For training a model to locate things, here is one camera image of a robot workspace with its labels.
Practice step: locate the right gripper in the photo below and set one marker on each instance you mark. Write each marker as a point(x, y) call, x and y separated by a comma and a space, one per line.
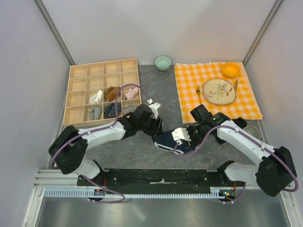
point(193, 143)

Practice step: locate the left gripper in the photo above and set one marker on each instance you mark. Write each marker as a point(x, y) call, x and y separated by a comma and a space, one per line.
point(156, 130)

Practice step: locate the navy blue underwear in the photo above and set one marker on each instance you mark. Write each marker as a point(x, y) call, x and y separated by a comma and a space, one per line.
point(167, 143)

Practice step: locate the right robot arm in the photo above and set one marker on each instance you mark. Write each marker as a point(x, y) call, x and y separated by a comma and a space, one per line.
point(273, 168)

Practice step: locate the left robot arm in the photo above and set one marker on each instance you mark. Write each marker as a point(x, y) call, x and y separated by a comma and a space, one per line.
point(68, 150)

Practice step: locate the black cloth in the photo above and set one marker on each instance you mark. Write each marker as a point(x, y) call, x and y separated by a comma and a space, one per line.
point(239, 122)

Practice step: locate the gold fork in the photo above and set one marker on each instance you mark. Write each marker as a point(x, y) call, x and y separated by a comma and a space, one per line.
point(198, 93)

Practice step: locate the beige decorated plate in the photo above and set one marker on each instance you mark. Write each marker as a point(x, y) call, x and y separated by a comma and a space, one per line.
point(219, 92)

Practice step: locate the pink rolled cloth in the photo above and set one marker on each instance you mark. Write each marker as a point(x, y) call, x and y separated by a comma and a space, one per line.
point(132, 93)

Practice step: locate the striped navy rolled cloth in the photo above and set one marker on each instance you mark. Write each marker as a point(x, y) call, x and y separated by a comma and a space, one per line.
point(111, 110)

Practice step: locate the orange checkered tablecloth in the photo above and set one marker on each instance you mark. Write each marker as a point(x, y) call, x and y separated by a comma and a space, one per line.
point(189, 75)

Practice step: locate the brown rolled cloth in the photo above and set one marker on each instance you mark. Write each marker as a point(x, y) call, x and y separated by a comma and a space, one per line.
point(111, 93)

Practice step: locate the gold knife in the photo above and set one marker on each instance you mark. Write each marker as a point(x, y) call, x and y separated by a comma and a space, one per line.
point(235, 85)

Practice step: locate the light grey rolled cloth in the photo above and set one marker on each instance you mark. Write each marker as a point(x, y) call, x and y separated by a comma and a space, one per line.
point(95, 113)

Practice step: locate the green ceramic bowl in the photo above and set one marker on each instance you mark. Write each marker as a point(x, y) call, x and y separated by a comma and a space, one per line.
point(163, 63)

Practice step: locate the orange bowl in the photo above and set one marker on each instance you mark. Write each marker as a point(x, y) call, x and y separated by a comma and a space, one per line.
point(231, 70)

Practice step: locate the white rolled cloth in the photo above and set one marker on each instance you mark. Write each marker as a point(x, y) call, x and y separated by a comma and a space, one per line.
point(96, 98)

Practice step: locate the wooden compartment tray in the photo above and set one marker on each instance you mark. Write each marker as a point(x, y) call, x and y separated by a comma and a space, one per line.
point(87, 79)

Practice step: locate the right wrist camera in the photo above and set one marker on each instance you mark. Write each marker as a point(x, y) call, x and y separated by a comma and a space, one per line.
point(181, 136)

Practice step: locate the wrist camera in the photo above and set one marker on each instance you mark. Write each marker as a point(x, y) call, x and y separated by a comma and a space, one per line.
point(181, 136)
point(154, 106)

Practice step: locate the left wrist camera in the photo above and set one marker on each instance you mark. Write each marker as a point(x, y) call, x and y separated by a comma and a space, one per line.
point(154, 106)

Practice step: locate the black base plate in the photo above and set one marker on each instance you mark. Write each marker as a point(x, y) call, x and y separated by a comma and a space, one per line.
point(115, 178)

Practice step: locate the white cable duct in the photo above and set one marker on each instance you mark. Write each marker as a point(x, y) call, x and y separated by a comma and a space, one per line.
point(92, 193)

